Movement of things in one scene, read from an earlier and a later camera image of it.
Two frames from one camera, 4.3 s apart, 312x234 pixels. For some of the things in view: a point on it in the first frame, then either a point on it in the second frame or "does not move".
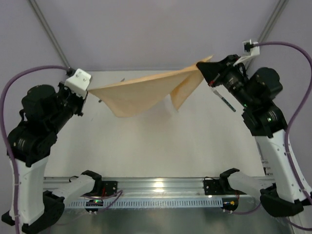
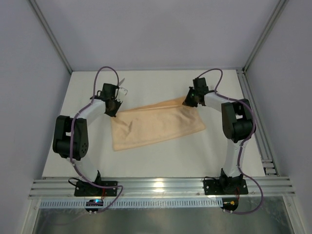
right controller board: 230,204 does not move
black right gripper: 220,75 → 189,100
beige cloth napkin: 128,97 → 154,122
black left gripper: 79,103 → 112,107
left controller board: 94,203 does not move
